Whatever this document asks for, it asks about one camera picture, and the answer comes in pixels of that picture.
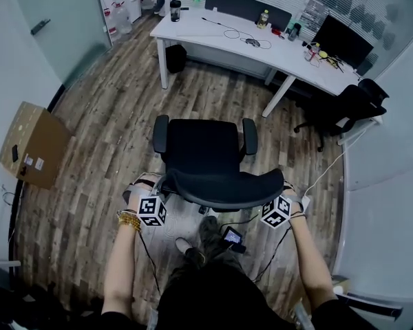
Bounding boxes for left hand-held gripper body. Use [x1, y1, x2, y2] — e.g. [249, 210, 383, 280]
[137, 176, 170, 228]

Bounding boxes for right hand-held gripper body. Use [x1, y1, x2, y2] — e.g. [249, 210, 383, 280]
[260, 194, 293, 231]

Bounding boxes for black mesh office chair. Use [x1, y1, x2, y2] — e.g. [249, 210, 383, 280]
[153, 114, 285, 216]

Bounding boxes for person's left forearm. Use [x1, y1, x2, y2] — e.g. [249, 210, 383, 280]
[100, 218, 142, 318]

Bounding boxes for person's right forearm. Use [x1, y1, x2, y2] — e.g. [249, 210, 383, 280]
[288, 215, 339, 311]

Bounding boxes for black swivel chair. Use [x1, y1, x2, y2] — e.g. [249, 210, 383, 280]
[294, 78, 390, 153]

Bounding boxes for black monitor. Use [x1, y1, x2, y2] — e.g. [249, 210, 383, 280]
[312, 14, 374, 69]

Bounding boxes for white desk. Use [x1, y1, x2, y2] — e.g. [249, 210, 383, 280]
[150, 7, 383, 118]

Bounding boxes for black desk partition panel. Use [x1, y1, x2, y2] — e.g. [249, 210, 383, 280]
[205, 0, 293, 32]

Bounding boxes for person's right hand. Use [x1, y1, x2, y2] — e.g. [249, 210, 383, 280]
[282, 180, 309, 216]

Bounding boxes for person's left hand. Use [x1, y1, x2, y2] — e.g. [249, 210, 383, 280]
[123, 173, 159, 208]

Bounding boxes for white shoe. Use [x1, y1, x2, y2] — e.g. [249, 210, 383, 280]
[175, 237, 195, 254]

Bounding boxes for black handheld screen device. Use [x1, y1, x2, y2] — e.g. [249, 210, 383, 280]
[221, 225, 247, 254]

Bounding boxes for person's right leg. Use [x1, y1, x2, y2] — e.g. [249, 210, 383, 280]
[198, 215, 244, 271]

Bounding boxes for person's black shirt torso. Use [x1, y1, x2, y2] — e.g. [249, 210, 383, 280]
[99, 263, 379, 330]

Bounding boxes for brown cardboard box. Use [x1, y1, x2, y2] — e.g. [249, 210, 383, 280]
[0, 101, 73, 190]

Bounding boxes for black waste bin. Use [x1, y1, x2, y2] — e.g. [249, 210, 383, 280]
[165, 44, 188, 74]

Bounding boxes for dark grey bottle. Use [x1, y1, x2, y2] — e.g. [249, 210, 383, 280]
[287, 22, 302, 42]

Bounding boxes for yellow drink bottle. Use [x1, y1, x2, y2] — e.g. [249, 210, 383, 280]
[256, 9, 271, 30]

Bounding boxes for clear water jug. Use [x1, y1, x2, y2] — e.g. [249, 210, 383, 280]
[112, 1, 134, 35]

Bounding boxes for black tumbler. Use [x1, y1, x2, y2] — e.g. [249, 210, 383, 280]
[169, 0, 182, 23]

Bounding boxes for frosted glass door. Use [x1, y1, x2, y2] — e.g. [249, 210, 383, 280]
[10, 0, 113, 89]

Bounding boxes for gold bead bracelet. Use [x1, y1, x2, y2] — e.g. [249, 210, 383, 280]
[116, 209, 142, 232]

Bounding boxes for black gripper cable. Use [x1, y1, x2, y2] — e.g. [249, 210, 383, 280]
[251, 225, 293, 283]
[137, 231, 162, 294]

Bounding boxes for white power cable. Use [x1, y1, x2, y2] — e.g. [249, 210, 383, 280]
[304, 142, 349, 199]

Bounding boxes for black door handle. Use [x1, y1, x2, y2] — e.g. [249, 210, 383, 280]
[30, 18, 52, 36]

